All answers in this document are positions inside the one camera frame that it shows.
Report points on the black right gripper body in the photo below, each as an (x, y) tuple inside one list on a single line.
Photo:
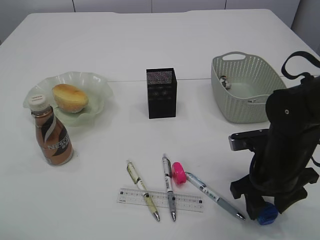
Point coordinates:
[(293, 134)]

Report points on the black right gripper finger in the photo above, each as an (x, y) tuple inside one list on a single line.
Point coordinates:
[(283, 203), (254, 205)]

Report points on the blue pencil sharpener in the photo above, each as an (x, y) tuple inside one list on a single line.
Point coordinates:
[(268, 214)]

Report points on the brown coffee bottle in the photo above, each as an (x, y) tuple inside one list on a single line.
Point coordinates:
[(51, 135)]

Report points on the blue grip pen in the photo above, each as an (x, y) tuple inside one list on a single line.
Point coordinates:
[(199, 184)]

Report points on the grey barrel pen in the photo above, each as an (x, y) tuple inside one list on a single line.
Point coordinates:
[(168, 186)]

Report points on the pale green woven basket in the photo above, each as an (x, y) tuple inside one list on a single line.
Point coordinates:
[(251, 77)]

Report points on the cream barrel pen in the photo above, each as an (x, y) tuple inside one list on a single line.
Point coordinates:
[(141, 186)]

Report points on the black mesh pen holder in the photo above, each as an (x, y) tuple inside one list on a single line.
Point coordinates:
[(161, 93)]

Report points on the pale green wavy plate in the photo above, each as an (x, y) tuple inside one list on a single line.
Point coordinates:
[(94, 85)]

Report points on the clear plastic ruler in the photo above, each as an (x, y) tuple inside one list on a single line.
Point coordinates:
[(182, 201)]

